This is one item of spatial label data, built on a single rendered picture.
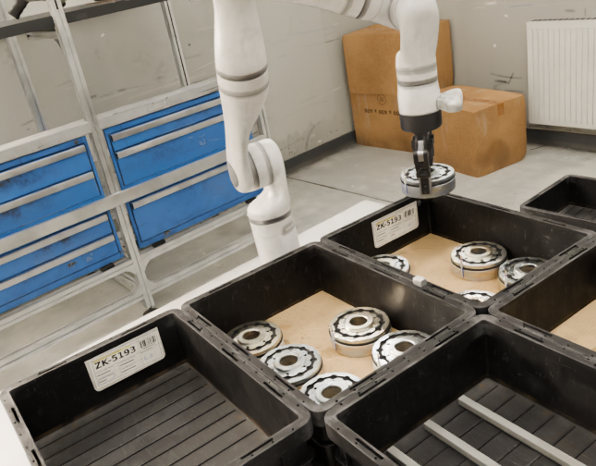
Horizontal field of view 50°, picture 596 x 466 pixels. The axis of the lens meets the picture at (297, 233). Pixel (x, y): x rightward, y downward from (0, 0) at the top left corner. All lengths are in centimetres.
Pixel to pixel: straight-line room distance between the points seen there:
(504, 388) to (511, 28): 354
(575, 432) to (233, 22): 81
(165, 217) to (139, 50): 118
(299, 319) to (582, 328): 47
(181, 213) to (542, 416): 232
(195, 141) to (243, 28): 191
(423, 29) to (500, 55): 332
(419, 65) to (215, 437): 68
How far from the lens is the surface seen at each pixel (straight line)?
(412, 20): 111
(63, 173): 276
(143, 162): 290
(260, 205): 132
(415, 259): 132
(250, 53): 114
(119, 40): 377
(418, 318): 106
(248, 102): 117
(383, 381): 85
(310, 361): 102
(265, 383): 88
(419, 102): 115
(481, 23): 447
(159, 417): 105
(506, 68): 443
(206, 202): 309
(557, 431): 93
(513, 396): 97
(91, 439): 107
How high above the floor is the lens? 145
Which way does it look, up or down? 24 degrees down
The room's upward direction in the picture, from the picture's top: 11 degrees counter-clockwise
